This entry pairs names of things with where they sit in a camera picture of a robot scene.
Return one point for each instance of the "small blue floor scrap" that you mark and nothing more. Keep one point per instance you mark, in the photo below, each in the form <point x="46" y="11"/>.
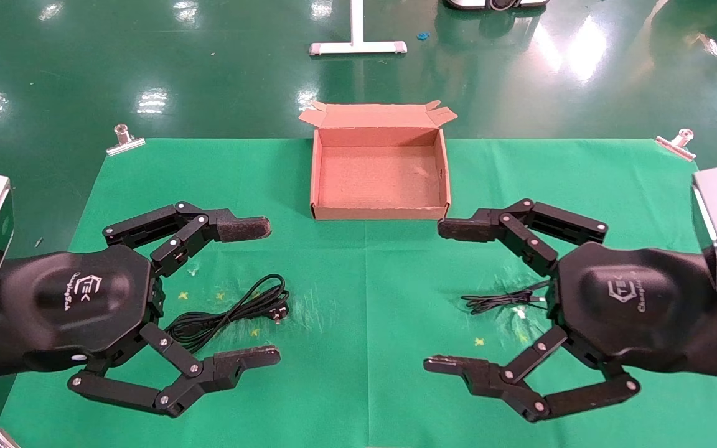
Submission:
<point x="422" y="35"/>

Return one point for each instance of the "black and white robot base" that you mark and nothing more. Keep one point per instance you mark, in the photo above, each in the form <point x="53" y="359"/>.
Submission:
<point x="495" y="4"/>

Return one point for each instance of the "open brown cardboard box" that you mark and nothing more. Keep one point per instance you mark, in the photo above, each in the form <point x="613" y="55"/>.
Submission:
<point x="377" y="177"/>

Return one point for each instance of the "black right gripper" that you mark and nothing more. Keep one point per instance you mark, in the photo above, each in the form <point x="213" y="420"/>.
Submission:
<point x="632" y="298"/>

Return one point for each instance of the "green table cloth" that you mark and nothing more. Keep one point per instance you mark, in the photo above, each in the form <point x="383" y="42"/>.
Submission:
<point x="365" y="373"/>

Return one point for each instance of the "silver binder clip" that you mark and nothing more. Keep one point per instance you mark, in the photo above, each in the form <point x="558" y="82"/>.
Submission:
<point x="125" y="146"/>
<point x="2" y="440"/>
<point x="676" y="147"/>

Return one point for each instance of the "white T-shaped stand base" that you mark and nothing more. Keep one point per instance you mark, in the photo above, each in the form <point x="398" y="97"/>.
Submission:
<point x="356" y="25"/>

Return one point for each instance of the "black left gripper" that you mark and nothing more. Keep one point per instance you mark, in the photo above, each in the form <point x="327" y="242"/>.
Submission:
<point x="72" y="298"/>

